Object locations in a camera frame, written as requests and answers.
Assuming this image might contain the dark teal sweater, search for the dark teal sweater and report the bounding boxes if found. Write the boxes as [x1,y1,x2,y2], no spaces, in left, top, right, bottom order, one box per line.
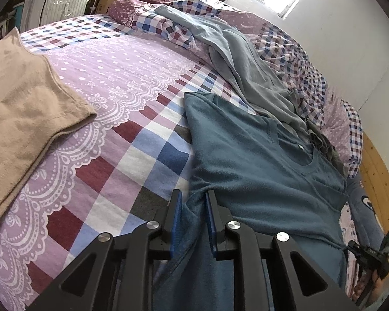
[153,92,348,310]

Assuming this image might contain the person right hand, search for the person right hand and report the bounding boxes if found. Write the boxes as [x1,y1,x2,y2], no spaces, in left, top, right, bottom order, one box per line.
[351,270,387,303]

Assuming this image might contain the dark blue plush pillow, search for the dark blue plush pillow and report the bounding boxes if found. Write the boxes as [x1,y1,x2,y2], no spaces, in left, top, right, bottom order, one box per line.
[346,172,384,251]

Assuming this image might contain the wooden headboard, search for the wooden headboard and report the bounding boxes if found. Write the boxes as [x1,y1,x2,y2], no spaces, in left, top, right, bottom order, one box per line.
[360,133,389,230]

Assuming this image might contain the plaid bed sheet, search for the plaid bed sheet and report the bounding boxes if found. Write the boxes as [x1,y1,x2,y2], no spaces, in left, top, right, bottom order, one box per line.
[0,16,245,310]

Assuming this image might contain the olive green garment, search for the olive green garment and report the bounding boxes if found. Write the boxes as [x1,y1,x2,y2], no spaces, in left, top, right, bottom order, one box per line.
[305,119,348,178]

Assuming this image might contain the plaid folded quilt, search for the plaid folded quilt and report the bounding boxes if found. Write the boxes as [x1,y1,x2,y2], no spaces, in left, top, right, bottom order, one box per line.
[108,0,363,178]

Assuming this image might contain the tan brown garment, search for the tan brown garment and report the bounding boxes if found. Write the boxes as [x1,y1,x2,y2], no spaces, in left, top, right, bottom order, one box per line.
[0,29,97,222]

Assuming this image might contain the grey trousers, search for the grey trousers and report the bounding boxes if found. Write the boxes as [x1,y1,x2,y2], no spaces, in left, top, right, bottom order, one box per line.
[155,5,309,142]

